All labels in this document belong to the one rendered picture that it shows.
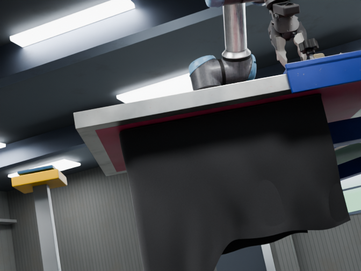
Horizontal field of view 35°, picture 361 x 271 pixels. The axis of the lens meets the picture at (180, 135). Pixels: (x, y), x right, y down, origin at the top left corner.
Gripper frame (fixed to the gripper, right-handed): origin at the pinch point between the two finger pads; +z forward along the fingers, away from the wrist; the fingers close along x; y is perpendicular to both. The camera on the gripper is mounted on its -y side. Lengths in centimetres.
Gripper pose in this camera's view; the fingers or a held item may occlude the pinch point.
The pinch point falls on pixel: (294, 61)
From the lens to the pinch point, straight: 165.3
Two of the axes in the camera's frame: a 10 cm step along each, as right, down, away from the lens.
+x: -9.8, 1.8, -0.5
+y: -0.1, 2.4, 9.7
